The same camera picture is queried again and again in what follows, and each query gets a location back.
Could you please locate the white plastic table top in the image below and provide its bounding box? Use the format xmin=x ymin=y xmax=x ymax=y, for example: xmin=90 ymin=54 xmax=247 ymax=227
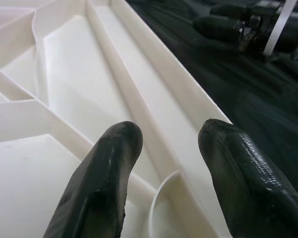
xmin=0 ymin=0 xmax=233 ymax=238

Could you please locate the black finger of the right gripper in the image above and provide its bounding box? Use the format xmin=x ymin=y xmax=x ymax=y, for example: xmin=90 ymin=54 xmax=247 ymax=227
xmin=210 ymin=3 xmax=251 ymax=19
xmin=192 ymin=16 xmax=246 ymax=42

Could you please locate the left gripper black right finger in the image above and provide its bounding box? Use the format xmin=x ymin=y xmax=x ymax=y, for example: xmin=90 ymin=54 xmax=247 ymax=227
xmin=198 ymin=119 xmax=298 ymax=238

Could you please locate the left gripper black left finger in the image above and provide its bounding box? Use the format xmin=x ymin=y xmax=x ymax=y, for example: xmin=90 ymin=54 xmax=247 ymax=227
xmin=41 ymin=120 xmax=144 ymax=238

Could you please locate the black table cloth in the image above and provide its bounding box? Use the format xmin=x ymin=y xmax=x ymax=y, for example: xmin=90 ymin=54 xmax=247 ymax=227
xmin=125 ymin=0 xmax=298 ymax=179

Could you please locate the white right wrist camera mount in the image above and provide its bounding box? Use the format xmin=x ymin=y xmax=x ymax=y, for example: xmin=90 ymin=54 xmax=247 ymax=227
xmin=263 ymin=0 xmax=297 ymax=56

